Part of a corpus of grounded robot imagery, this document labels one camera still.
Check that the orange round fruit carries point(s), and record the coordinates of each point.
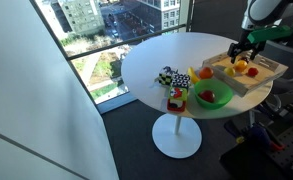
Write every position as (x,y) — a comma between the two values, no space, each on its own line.
(240,66)

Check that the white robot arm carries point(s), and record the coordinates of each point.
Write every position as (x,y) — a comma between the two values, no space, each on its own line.
(257,26)

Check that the orange tomato fruit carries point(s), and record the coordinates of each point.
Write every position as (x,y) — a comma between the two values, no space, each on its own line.
(206,73)

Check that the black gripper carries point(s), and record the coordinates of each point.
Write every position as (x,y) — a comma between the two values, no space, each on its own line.
(245,45)

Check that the wooden tray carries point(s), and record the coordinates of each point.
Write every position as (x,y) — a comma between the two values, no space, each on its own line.
(269,70)

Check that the dark purple plum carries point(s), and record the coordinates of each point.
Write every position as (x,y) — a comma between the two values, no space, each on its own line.
(244,59)

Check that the red apple in bowl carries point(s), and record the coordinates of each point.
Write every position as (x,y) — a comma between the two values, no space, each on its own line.
(207,95)

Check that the yellow round fruit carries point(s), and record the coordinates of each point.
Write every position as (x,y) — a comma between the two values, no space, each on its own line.
(230,72)

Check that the green plastic bowl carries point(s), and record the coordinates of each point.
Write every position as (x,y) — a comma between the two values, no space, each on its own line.
(223,93)

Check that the colourful soft toy block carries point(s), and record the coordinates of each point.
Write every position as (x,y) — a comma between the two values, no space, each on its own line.
(177,99)

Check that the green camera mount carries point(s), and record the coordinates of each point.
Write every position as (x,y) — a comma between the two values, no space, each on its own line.
(271,33)

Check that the black white patterned soft cube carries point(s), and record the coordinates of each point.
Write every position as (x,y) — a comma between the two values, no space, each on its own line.
(172,77)

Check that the yellow banana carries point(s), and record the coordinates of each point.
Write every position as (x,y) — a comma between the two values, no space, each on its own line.
(193,77)

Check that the blue handled clamp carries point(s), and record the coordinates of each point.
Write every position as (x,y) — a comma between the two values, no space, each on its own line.
(262,135)

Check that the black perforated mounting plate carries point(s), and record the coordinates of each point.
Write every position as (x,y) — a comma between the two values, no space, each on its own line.
(281,153)

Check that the black office chair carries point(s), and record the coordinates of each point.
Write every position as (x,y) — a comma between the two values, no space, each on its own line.
(281,51)

